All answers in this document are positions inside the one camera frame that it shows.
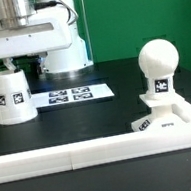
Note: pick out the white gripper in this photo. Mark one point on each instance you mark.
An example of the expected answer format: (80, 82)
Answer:
(26, 28)

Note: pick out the white lamp shade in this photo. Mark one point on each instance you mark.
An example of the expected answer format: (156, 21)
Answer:
(16, 104)

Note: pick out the white lamp bulb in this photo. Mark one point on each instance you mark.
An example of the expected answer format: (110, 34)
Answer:
(158, 60)

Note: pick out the white lamp base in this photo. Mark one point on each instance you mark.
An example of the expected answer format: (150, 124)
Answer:
(162, 113)

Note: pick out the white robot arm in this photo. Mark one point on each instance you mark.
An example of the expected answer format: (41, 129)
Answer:
(66, 62)

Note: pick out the white marker sheet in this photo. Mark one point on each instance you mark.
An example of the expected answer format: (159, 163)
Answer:
(91, 92)

